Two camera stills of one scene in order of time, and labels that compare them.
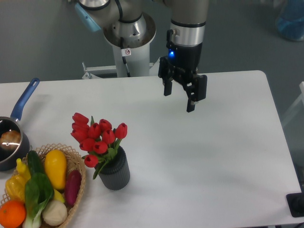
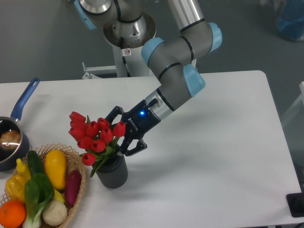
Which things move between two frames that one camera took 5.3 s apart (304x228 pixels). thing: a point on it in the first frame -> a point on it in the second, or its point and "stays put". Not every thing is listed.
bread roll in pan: x=10 y=139 stays put
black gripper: x=182 y=63 -> x=138 y=120
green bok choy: x=39 y=190 stays put
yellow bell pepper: x=15 y=186 stays put
